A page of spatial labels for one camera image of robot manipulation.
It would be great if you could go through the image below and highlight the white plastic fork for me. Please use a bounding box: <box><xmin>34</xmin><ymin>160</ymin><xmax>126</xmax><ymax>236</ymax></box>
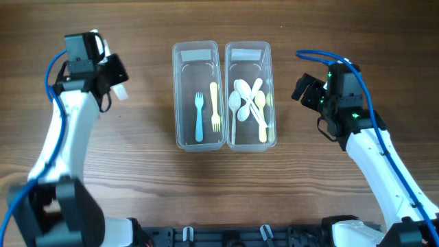
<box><xmin>104</xmin><ymin>40</ymin><xmax>111</xmax><ymax>57</ymax></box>
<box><xmin>111</xmin><ymin>84</ymin><xmax>129</xmax><ymax>101</ymax></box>

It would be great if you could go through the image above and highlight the cream plastic spoon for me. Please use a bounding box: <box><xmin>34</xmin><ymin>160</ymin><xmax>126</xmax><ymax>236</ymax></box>
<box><xmin>254</xmin><ymin>91</ymin><xmax>267</xmax><ymax>143</ymax></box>

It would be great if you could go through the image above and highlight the clear plastic container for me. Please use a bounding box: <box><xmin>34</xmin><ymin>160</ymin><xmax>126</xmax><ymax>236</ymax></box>
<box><xmin>172</xmin><ymin>40</ymin><xmax>226</xmax><ymax>152</ymax></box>
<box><xmin>225</xmin><ymin>41</ymin><xmax>276</xmax><ymax>152</ymax></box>

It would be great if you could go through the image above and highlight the white plastic spoon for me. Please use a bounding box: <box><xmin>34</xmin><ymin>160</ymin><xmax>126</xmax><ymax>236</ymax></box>
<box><xmin>234</xmin><ymin>79</ymin><xmax>268</xmax><ymax>127</ymax></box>
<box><xmin>237</xmin><ymin>78</ymin><xmax>263</xmax><ymax>121</ymax></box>
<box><xmin>252</xmin><ymin>100</ymin><xmax>272</xmax><ymax>142</ymax></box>
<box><xmin>228</xmin><ymin>91</ymin><xmax>241</xmax><ymax>144</ymax></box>

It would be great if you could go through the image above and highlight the pale blue plastic fork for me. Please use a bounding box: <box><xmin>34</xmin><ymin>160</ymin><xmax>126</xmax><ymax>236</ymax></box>
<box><xmin>195</xmin><ymin>92</ymin><xmax>204</xmax><ymax>142</ymax></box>

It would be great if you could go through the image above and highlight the cream plastic fork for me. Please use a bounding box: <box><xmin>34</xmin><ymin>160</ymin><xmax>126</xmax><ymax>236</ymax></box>
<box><xmin>209</xmin><ymin>82</ymin><xmax>221</xmax><ymax>132</ymax></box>

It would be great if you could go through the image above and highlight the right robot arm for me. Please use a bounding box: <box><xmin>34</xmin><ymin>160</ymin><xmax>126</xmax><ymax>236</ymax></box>
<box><xmin>292</xmin><ymin>63</ymin><xmax>438</xmax><ymax>246</ymax></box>

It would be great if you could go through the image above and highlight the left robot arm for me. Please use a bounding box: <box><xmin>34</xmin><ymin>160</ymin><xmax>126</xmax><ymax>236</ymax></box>
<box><xmin>1</xmin><ymin>30</ymin><xmax>136</xmax><ymax>246</ymax></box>

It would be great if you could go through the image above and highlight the left blue cable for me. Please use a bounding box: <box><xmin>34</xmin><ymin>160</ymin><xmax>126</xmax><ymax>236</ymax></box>
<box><xmin>0</xmin><ymin>49</ymin><xmax>69</xmax><ymax>247</ymax></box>

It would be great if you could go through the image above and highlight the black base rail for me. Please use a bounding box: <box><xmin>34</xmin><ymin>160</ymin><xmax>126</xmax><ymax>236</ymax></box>
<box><xmin>132</xmin><ymin>216</ymin><xmax>339</xmax><ymax>247</ymax></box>

